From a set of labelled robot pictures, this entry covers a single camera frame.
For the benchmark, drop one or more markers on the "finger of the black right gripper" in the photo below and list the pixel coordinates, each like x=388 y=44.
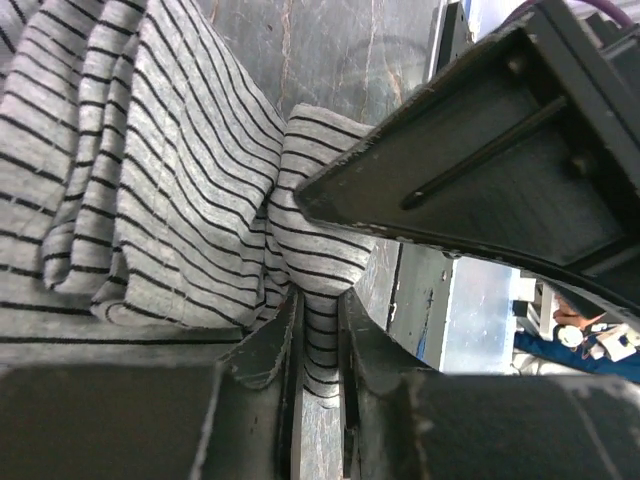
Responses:
x=478 y=162

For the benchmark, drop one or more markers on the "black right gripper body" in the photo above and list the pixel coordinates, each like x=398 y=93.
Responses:
x=596 y=61

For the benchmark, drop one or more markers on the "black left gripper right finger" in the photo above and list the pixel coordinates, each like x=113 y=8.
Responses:
x=404 y=420

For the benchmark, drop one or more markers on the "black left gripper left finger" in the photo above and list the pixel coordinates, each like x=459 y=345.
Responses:
x=204 y=408

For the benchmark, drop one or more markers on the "grey striped underwear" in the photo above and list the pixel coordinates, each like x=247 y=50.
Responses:
x=147 y=180

